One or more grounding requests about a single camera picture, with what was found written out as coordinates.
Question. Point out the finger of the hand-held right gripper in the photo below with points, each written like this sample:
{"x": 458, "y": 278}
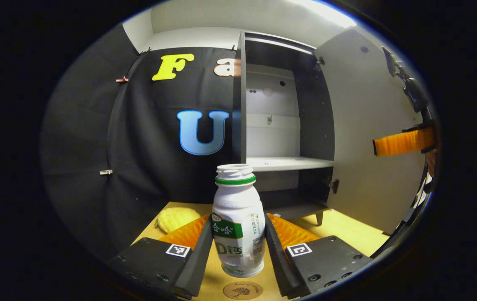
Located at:
{"x": 397, "y": 142}

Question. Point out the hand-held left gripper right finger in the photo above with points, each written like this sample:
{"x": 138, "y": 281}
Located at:
{"x": 278, "y": 263}

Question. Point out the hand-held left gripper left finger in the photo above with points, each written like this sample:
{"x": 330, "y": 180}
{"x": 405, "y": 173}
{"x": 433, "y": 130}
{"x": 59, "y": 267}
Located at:
{"x": 198, "y": 263}

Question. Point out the round wooden coaster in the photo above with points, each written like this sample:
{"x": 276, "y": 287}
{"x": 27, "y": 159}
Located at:
{"x": 242, "y": 290}

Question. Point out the beige cabinet door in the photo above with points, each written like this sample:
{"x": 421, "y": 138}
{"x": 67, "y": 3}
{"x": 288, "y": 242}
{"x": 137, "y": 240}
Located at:
{"x": 368, "y": 188}

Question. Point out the white bottle with green label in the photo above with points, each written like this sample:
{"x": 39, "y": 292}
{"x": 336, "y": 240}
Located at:
{"x": 238, "y": 209}

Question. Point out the grey cabinet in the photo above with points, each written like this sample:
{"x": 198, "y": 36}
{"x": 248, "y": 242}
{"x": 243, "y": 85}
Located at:
{"x": 314, "y": 117}

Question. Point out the white cabinet shelf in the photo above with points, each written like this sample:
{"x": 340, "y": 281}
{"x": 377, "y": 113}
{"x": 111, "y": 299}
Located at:
{"x": 284, "y": 163}

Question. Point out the yellow textured object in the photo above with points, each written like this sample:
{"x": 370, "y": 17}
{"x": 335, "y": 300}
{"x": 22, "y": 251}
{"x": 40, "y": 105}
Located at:
{"x": 175, "y": 219}

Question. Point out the black backdrop cloth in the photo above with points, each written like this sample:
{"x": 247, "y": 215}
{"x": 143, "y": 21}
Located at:
{"x": 146, "y": 167}

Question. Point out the small silver clip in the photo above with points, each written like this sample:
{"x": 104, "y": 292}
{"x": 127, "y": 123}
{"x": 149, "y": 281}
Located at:
{"x": 106, "y": 172}

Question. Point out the small red clip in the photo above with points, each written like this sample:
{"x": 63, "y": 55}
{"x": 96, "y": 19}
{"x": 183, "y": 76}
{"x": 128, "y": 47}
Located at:
{"x": 122, "y": 79}

